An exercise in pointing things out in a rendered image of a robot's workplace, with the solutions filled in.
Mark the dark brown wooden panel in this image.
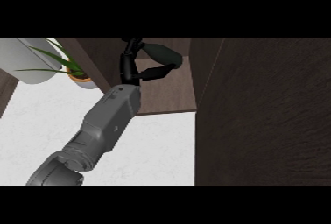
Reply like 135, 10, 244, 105
0, 68, 21, 119

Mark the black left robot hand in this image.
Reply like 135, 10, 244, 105
118, 37, 179, 88

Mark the dark brown cabinet door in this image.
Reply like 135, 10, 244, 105
189, 37, 331, 187

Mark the green potted plant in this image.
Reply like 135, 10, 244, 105
15, 38, 99, 90

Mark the dark green wine bottle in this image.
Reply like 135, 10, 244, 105
137, 42, 185, 70

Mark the dark wooden cabinet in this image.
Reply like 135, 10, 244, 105
55, 37, 225, 116

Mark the pale grey rounded appliance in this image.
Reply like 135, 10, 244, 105
0, 37, 65, 86

